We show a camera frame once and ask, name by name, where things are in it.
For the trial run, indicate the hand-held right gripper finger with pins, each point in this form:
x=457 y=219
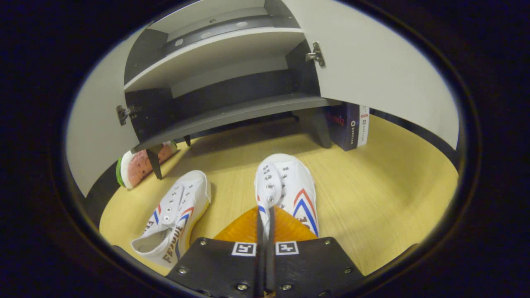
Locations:
x=261 y=265
x=271 y=265

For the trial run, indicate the white canvas shoe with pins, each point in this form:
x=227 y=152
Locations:
x=285 y=174
x=182 y=198

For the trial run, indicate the white cabinet door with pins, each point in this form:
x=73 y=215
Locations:
x=372 y=62
x=95 y=136

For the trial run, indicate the white and grey shoe cabinet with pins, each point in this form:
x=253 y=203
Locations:
x=215 y=54

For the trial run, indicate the dark blue book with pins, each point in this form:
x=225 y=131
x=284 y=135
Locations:
x=341 y=124

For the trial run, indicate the watermelon slice plush toy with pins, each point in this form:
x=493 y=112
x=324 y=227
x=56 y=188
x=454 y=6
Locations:
x=136 y=165

